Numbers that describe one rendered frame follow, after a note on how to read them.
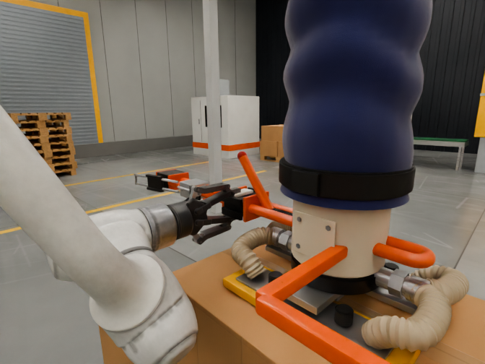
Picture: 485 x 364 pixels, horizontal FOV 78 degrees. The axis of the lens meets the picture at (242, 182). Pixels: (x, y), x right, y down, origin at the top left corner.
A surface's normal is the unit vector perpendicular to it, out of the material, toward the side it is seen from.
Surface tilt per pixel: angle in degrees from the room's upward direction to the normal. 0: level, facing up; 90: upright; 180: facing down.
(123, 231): 30
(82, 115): 90
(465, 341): 0
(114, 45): 90
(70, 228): 75
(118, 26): 90
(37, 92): 90
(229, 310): 0
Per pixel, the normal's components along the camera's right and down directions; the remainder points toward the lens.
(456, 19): -0.69, 0.18
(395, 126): 0.51, -0.01
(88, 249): 0.69, -0.04
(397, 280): -0.63, -0.34
